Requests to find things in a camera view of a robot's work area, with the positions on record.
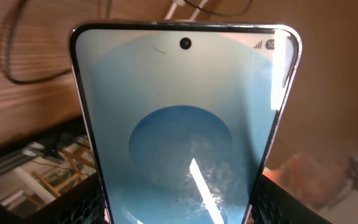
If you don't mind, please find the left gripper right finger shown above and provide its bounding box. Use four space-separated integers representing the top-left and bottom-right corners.
251 175 331 224

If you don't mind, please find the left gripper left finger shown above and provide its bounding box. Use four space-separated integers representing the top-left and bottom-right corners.
0 173 105 224

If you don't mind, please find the turquoise screen smartphone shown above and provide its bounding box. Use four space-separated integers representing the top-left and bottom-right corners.
68 20 302 223

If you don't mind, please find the black USB charging cable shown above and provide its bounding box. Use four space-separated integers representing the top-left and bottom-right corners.
0 0 254 85

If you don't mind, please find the white power strip cord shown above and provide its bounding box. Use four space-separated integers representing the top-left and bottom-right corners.
163 0 211 21

